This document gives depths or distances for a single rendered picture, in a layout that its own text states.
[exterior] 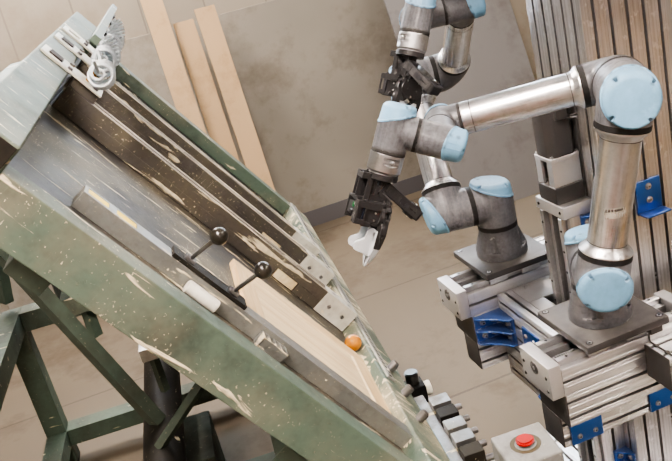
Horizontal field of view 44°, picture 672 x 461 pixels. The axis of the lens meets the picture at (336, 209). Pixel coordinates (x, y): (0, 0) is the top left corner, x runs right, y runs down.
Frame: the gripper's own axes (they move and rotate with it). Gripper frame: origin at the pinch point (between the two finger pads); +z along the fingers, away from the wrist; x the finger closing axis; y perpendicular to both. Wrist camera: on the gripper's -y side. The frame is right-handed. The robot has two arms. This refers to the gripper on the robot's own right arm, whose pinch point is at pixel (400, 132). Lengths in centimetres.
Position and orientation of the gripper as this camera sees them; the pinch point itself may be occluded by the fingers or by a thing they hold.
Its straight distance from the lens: 209.8
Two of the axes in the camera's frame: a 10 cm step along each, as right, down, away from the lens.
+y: -6.7, -2.0, 7.2
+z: -1.9, 9.8, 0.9
